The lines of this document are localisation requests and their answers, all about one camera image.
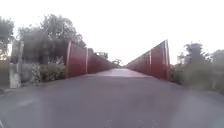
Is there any grey asphalt path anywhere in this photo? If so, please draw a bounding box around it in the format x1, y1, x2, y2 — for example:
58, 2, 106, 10
0, 67, 224, 128

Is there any pale concrete post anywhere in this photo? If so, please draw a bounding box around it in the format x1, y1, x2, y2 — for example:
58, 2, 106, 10
8, 39, 25, 90

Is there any red bridge railing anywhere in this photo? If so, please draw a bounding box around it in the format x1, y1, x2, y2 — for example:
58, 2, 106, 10
65, 40, 120, 78
126, 39, 172, 82

